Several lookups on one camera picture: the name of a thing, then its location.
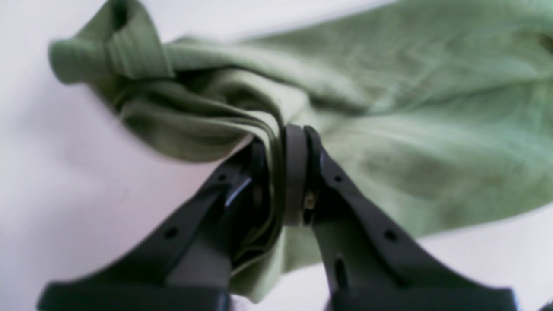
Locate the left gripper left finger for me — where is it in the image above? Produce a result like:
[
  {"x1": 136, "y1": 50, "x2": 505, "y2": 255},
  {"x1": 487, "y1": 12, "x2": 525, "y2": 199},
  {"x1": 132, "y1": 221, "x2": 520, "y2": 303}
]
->
[{"x1": 37, "y1": 139, "x2": 268, "y2": 311}]

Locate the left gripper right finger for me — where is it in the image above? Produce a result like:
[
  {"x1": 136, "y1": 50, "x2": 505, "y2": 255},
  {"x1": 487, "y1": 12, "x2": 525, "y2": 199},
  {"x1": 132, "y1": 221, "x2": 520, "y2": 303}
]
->
[{"x1": 283, "y1": 125, "x2": 520, "y2": 311}]

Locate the olive green T-shirt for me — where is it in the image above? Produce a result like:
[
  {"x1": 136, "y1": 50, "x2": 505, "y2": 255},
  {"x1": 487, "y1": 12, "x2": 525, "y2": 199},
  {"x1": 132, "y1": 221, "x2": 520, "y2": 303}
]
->
[{"x1": 48, "y1": 0, "x2": 553, "y2": 303}]

